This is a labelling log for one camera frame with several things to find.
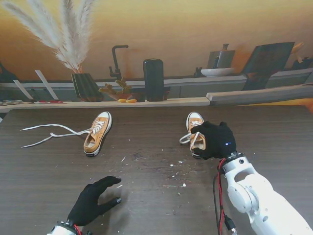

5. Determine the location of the right robot hand black glove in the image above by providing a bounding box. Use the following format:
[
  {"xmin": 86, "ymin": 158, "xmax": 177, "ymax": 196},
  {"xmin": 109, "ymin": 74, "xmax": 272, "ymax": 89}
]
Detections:
[{"xmin": 190, "ymin": 121, "xmax": 238, "ymax": 161}]

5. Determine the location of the left robot hand black glove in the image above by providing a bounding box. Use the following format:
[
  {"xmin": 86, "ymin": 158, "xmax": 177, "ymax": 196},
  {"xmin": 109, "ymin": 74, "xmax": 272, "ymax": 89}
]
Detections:
[{"xmin": 66, "ymin": 176, "xmax": 122, "ymax": 227}]

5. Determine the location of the yellow canvas sneaker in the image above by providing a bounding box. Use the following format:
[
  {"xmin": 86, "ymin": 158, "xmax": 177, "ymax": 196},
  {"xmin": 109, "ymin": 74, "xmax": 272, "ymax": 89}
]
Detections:
[
  {"xmin": 185, "ymin": 112, "xmax": 208, "ymax": 159},
  {"xmin": 83, "ymin": 111, "xmax": 113, "ymax": 157}
]

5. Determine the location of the printed kitchen backdrop banner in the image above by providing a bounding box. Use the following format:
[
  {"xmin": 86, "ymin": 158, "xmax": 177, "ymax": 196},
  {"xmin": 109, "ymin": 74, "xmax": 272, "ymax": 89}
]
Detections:
[{"xmin": 0, "ymin": 0, "xmax": 313, "ymax": 113}]

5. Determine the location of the right arm red cable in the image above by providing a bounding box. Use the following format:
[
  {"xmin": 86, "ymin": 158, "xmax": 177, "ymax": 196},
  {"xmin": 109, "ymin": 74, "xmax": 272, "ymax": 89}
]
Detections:
[{"xmin": 217, "ymin": 158, "xmax": 227, "ymax": 233}]

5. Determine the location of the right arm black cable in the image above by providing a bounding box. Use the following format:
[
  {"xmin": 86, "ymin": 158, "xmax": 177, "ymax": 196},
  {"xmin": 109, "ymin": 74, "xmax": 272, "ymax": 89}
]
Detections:
[{"xmin": 212, "ymin": 168, "xmax": 221, "ymax": 235}]

